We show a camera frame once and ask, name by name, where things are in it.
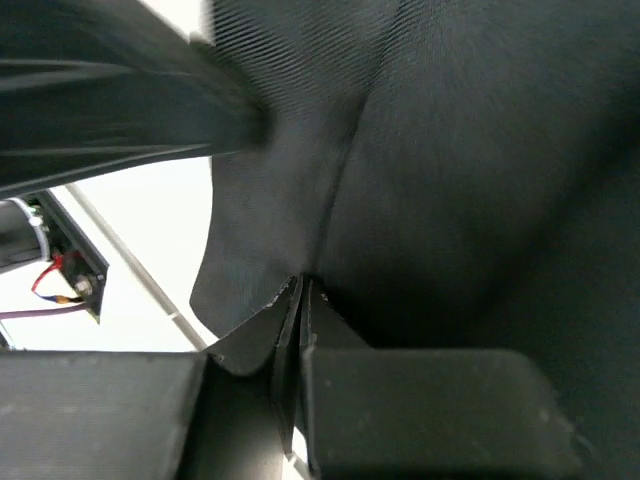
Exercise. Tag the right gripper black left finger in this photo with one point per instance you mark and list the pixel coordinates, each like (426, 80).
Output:
(221, 414)

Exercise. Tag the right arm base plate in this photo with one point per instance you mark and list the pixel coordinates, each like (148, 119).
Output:
(36, 227)

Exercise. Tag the black pleated skirt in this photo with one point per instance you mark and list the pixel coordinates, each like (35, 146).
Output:
(453, 174)

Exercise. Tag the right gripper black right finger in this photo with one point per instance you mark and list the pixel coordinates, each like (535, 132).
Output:
(424, 414)

